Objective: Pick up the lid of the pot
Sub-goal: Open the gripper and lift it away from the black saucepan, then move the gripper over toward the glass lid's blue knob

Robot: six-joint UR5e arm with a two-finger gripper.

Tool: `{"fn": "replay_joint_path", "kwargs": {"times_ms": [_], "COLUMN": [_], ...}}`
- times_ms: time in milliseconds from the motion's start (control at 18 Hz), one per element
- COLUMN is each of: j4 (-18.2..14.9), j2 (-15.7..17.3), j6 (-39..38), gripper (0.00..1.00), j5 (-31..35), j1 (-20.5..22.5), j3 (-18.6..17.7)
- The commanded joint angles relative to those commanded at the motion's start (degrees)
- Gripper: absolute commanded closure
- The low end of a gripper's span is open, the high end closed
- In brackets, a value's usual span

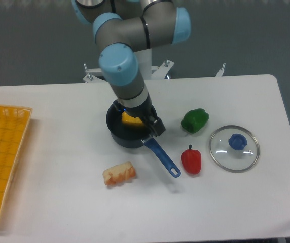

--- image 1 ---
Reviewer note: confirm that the glass pot lid blue knob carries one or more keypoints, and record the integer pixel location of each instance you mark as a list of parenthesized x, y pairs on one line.
[(234, 148)]

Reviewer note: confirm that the yellow bell pepper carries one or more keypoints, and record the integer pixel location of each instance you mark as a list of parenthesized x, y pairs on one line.
[(131, 121)]

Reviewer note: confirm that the red bell pepper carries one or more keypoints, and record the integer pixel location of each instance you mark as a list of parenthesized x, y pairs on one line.
[(191, 160)]

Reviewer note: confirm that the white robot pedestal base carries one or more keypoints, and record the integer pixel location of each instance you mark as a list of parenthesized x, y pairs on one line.
[(147, 71)]

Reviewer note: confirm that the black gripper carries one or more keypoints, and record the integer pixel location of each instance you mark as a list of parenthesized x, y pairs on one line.
[(143, 110)]

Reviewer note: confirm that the green bell pepper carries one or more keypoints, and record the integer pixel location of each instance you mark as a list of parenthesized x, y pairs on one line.
[(194, 120)]

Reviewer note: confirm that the toy bread loaf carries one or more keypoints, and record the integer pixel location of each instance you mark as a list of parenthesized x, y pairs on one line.
[(119, 173)]

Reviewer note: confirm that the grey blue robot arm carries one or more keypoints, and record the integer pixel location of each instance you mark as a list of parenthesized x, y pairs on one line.
[(122, 28)]

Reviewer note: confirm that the dark pot with blue handle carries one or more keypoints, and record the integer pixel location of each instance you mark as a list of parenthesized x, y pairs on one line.
[(132, 137)]

